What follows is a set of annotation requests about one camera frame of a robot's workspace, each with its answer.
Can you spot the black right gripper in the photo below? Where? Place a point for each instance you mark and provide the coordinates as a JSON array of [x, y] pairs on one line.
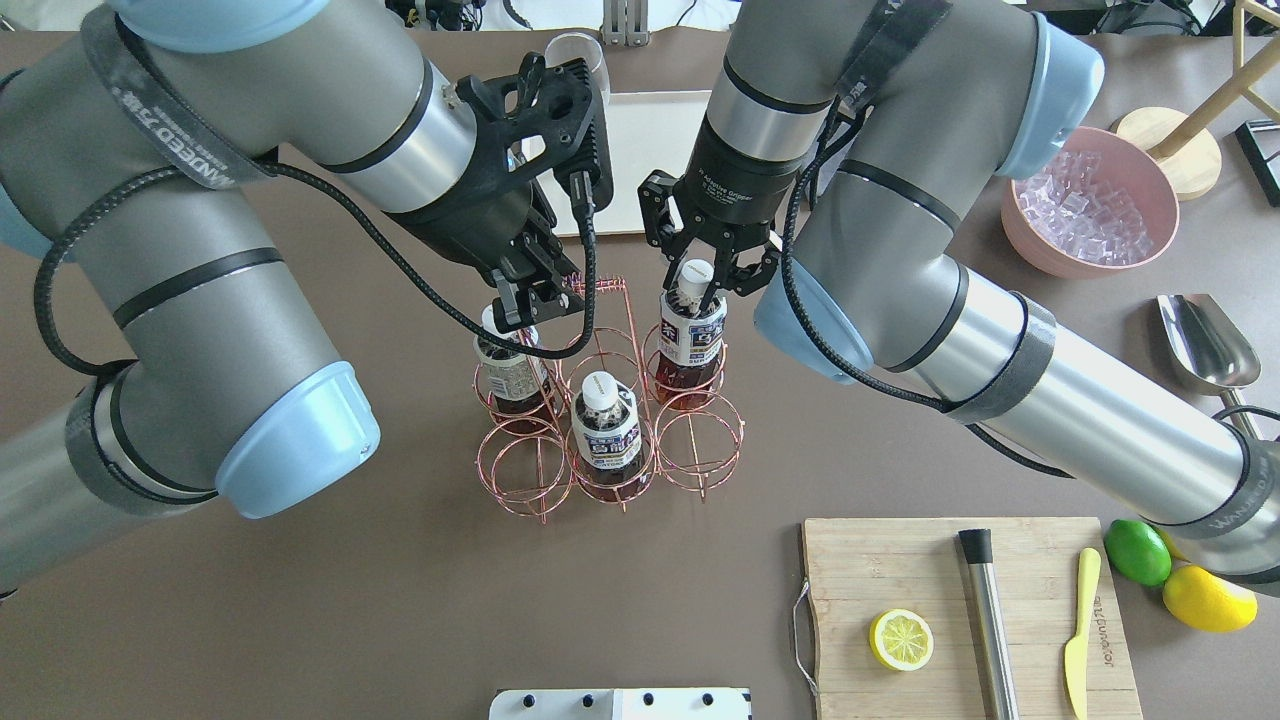
[[722, 186]]

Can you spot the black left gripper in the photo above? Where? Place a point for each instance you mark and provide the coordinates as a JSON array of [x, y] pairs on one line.
[[468, 226]]

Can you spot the tea bottle white cap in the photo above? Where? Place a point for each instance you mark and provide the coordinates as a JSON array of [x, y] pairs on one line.
[[691, 338], [519, 384], [612, 455]]

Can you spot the copper wire bottle basket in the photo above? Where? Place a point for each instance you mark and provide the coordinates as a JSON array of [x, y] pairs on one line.
[[525, 462]]

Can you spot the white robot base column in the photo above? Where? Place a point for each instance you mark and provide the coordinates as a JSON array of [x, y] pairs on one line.
[[623, 703]]

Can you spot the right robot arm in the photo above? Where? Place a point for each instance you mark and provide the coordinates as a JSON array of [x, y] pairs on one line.
[[842, 146]]

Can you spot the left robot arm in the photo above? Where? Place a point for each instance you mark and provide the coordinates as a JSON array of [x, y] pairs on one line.
[[125, 154]]

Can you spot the clear wine glass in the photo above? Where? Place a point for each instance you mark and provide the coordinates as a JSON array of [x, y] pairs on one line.
[[579, 45]]

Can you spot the bamboo cutting board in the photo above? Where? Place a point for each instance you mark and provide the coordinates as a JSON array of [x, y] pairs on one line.
[[859, 568]]

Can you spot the pink bowl with ice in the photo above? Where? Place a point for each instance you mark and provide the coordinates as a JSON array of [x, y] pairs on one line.
[[1099, 208]]

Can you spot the half lemon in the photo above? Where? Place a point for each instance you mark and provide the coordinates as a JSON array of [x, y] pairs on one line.
[[901, 640]]

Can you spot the wooden cup tree stand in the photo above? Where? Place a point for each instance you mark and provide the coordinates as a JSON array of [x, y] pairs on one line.
[[1180, 143]]

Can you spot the steel muddler black tip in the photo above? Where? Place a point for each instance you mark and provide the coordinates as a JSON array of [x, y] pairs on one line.
[[976, 544]]

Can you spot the steel ice scoop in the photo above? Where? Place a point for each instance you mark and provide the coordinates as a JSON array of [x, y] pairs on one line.
[[1212, 357]]

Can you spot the green lime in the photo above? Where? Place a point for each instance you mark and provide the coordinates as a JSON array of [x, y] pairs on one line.
[[1138, 552]]

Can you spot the yellow plastic knife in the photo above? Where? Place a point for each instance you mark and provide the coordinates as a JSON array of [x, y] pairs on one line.
[[1075, 652]]

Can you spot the yellow lemon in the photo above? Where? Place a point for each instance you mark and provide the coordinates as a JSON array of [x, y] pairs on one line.
[[1201, 600], [1170, 545]]

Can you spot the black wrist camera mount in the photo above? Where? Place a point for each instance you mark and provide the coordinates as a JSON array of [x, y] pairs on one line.
[[541, 119]]

